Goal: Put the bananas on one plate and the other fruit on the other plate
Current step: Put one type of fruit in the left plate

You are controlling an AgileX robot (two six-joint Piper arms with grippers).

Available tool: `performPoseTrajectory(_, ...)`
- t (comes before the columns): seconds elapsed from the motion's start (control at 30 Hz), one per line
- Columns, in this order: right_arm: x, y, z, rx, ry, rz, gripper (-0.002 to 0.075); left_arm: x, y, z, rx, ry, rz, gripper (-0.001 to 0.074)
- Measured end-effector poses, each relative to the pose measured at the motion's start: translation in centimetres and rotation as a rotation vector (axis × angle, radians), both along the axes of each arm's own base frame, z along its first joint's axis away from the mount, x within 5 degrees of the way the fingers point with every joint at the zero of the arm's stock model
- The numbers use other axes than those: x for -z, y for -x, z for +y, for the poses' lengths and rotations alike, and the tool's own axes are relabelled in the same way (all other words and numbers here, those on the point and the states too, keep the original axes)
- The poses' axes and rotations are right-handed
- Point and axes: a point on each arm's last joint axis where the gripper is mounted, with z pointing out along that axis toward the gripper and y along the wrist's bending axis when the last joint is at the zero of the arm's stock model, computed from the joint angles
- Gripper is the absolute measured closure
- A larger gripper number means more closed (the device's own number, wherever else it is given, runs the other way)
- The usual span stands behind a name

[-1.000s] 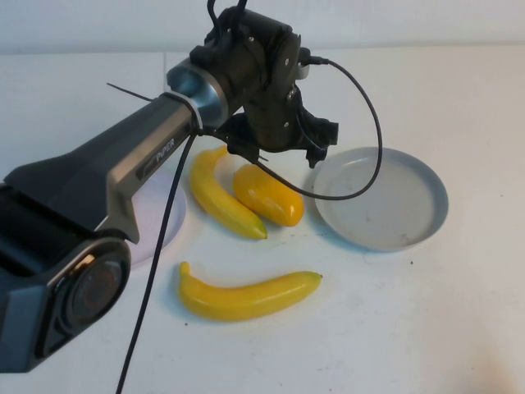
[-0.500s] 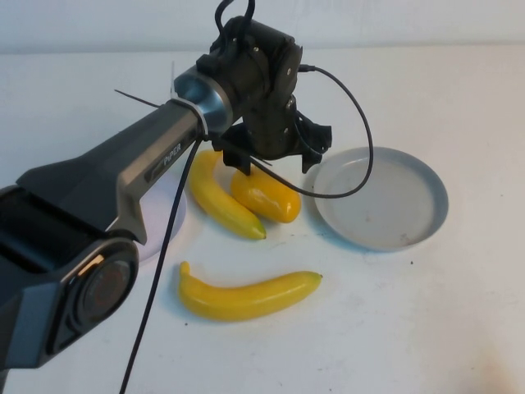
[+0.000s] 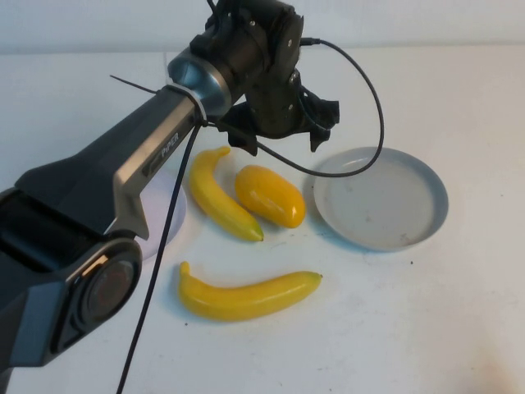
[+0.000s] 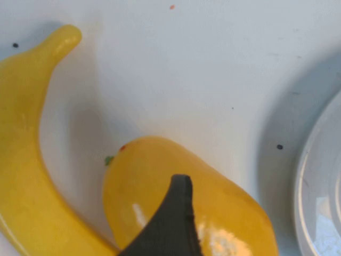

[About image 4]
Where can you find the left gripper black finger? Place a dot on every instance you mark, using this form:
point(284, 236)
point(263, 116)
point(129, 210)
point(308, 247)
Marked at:
point(173, 226)

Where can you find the yellow plastic mango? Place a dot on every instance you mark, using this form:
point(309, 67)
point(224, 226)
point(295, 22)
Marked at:
point(149, 173)

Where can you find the grey-blue plastic plate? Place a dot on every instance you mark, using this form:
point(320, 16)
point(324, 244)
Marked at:
point(322, 186)

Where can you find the small yellow plastic banana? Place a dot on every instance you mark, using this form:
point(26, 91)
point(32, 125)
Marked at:
point(21, 138)

